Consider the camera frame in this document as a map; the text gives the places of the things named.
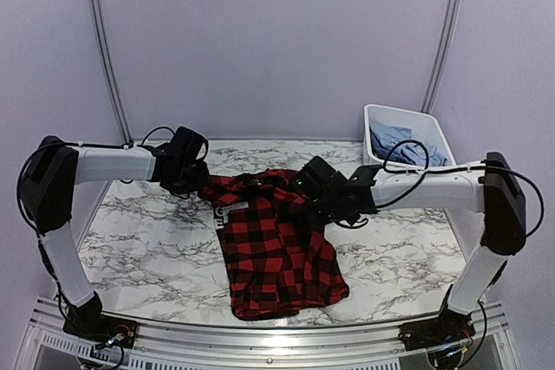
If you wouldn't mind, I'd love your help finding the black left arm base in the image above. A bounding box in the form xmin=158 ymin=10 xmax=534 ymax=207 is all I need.
xmin=62 ymin=296 xmax=138 ymax=348

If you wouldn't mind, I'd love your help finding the aluminium corner post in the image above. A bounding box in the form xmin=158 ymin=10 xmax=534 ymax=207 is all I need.
xmin=421 ymin=0 xmax=461 ymax=114
xmin=89 ymin=0 xmax=133 ymax=144

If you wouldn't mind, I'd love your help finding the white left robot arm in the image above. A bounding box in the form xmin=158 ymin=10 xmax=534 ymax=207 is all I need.
xmin=16 ymin=127 xmax=210 ymax=308

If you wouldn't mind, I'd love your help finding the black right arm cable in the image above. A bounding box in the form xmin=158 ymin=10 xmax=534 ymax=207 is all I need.
xmin=333 ymin=139 xmax=545 ymax=241

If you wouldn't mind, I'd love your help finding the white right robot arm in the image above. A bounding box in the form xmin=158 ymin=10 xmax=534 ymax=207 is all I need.
xmin=292 ymin=153 xmax=527 ymax=342

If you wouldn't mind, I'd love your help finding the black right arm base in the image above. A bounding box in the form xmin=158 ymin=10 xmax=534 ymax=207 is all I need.
xmin=398 ymin=295 xmax=476 ymax=351

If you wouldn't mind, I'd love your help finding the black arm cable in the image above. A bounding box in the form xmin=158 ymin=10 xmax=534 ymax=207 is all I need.
xmin=333 ymin=139 xmax=545 ymax=241
xmin=16 ymin=126 xmax=179 ymax=237

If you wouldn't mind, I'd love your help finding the aluminium front frame rail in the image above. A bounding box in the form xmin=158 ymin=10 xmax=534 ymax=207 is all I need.
xmin=13 ymin=298 xmax=523 ymax=369

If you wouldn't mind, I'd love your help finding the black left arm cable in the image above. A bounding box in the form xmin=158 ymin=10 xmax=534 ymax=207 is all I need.
xmin=16 ymin=126 xmax=179 ymax=237

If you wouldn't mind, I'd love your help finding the left aluminium corner post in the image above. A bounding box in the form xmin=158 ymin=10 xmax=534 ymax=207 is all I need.
xmin=89 ymin=0 xmax=133 ymax=144

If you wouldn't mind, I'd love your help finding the red black plaid shirt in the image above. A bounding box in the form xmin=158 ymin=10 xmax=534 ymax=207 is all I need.
xmin=198 ymin=169 xmax=349 ymax=321

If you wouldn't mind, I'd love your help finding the light blue shirt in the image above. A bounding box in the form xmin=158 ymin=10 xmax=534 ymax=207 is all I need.
xmin=369 ymin=123 xmax=450 ymax=167

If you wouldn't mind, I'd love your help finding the white plastic laundry bin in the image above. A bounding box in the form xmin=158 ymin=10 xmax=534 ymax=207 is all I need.
xmin=363 ymin=104 xmax=456 ymax=169

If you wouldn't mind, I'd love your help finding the right aluminium corner post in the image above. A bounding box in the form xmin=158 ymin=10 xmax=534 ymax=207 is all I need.
xmin=421 ymin=0 xmax=461 ymax=114

